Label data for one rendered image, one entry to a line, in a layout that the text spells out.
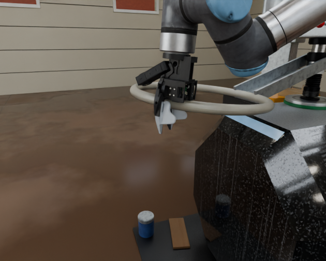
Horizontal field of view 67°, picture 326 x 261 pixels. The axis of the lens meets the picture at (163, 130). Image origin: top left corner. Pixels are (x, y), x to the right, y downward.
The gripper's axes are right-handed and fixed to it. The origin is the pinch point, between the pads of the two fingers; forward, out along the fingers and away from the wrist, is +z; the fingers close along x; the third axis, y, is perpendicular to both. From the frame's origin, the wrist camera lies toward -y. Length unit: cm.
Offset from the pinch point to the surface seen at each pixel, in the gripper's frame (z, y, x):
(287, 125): 1.6, 28.5, 38.8
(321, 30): -33, 30, 67
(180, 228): 87, -18, 62
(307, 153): 7.9, 36.5, 32.1
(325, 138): 4, 41, 43
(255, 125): 4.5, 17.5, 40.9
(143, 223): 79, -35, 44
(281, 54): -24, 7, 151
